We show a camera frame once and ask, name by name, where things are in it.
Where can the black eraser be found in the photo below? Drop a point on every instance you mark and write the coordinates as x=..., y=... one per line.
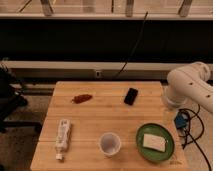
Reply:
x=130, y=96

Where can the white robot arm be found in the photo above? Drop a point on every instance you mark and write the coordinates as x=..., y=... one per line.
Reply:
x=189, y=82

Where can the red chili pepper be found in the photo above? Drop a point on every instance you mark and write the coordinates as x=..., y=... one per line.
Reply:
x=81, y=98

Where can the green plate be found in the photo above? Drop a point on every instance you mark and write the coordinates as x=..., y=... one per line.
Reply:
x=151, y=154

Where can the white sponge block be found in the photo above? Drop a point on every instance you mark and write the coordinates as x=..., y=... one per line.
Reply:
x=154, y=142

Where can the blue connector box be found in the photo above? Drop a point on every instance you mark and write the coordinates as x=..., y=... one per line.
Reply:
x=180, y=122

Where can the black office chair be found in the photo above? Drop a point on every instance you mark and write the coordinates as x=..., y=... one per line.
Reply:
x=10, y=100

